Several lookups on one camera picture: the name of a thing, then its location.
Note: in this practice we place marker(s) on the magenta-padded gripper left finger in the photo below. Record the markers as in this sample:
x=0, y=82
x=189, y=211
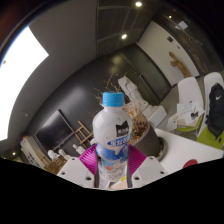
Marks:
x=80, y=168

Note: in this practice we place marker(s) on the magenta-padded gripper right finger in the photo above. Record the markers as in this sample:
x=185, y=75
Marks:
x=146, y=170

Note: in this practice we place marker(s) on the white blue-capped drink bottle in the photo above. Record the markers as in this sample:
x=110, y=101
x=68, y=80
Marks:
x=111, y=133

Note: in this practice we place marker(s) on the small white plaster figurine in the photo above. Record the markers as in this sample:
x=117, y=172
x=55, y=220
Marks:
x=78, y=148

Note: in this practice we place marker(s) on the white plaster bust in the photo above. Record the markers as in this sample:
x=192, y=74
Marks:
x=63, y=153
x=52, y=155

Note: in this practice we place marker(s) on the grey plant saucer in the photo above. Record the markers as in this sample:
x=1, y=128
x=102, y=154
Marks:
x=163, y=148

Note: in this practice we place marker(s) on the dark pot with dried plant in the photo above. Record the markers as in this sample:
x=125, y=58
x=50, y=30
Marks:
x=150, y=141

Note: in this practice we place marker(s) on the wooden easel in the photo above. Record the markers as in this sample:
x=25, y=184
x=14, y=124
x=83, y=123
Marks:
x=83, y=133

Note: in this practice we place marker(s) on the cream cabinet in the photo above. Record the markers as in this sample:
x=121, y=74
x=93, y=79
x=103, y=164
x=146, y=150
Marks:
x=31, y=150

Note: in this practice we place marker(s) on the stack of papers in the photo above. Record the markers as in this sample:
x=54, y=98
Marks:
x=188, y=113

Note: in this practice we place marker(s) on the tall white plaster statue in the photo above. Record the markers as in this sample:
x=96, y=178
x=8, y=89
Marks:
x=133, y=91

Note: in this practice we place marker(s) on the black backpack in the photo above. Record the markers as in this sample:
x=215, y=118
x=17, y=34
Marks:
x=216, y=110

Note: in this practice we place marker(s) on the wooden figure statue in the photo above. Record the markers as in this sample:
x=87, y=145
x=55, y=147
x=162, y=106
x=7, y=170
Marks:
x=180, y=65

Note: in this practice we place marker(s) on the recessed ceiling light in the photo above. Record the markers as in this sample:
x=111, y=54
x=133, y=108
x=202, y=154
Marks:
x=124, y=36
x=138, y=4

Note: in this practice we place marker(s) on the black wall screen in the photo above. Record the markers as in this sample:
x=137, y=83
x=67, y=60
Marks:
x=53, y=130

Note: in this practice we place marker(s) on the white pedestal block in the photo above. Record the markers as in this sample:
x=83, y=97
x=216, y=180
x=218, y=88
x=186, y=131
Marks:
x=156, y=116

